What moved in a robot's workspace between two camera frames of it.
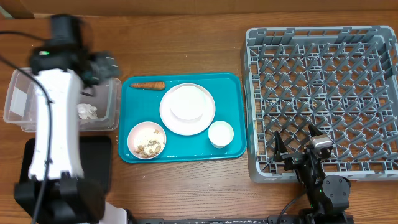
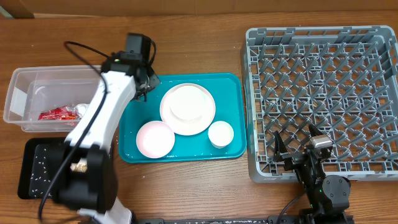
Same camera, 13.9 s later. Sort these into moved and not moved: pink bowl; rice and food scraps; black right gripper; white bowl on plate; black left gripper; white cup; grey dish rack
Moved: pink bowl; black left gripper; rice and food scraps
Not moved: black right gripper; grey dish rack; white cup; white bowl on plate
